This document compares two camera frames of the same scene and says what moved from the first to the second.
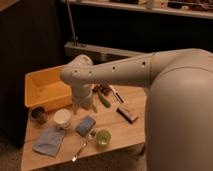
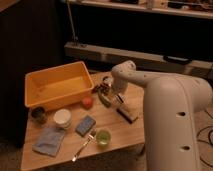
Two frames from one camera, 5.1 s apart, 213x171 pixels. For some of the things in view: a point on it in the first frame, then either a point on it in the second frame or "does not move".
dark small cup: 38,115 does not move
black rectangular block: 130,118 does not move
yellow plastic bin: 47,89 does not move
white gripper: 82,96 → 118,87
